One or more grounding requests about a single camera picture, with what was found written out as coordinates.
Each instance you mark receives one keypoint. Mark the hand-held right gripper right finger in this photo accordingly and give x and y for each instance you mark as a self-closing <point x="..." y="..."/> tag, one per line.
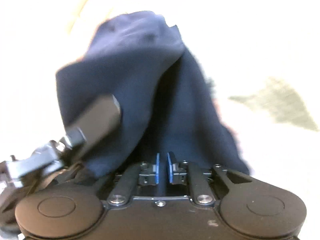
<point x="171" y="167"/>

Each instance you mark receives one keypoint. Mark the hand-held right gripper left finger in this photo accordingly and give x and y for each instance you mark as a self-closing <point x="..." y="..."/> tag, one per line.
<point x="157" y="167"/>

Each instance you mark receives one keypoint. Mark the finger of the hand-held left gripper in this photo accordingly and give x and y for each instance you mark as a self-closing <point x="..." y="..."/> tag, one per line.
<point x="100" y="120"/>

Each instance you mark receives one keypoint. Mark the navy zip hoodie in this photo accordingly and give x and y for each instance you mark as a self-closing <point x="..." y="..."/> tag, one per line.
<point x="140" y="80"/>

